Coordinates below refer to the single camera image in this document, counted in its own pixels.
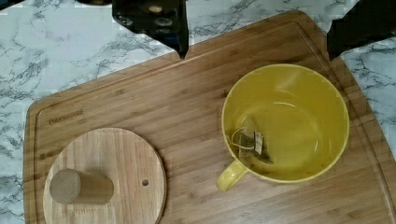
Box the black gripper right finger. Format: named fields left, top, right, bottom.
left=327, top=0, right=396, bottom=60

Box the round wooden peg stand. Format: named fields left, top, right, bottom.
left=43, top=128, right=166, bottom=224

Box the yellow ceramic cup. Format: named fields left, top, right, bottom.
left=216, top=63, right=350, bottom=191

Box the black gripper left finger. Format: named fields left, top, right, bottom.
left=112, top=0, right=189, bottom=59

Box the tea bag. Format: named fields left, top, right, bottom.
left=231, top=127, right=273, bottom=164

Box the bamboo cutting board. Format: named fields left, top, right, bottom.
left=23, top=10, right=395, bottom=224

